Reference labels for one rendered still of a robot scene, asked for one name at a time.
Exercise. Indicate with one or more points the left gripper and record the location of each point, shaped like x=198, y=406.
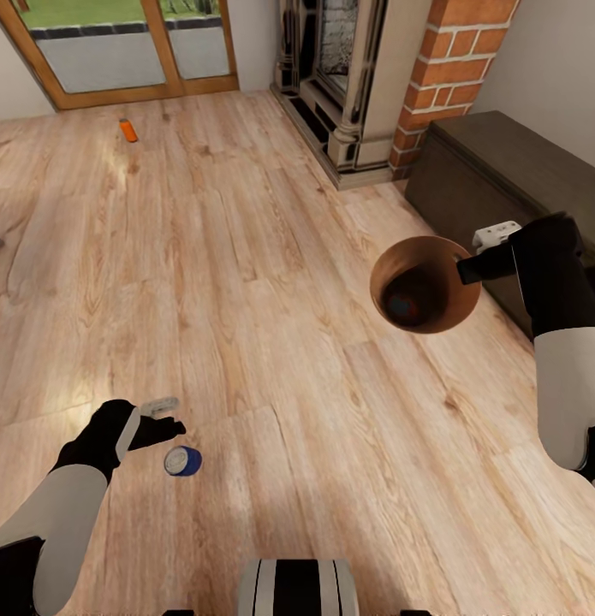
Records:
x=163, y=429

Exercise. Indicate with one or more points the can of soda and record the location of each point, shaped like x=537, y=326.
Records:
x=182, y=462
x=403, y=309
x=128, y=130

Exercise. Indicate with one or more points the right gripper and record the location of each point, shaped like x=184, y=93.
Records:
x=481, y=267

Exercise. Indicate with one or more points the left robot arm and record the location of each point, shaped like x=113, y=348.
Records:
x=43, y=544

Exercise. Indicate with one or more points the trash can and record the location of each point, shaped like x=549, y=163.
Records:
x=424, y=268

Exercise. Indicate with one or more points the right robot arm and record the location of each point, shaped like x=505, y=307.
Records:
x=559, y=295

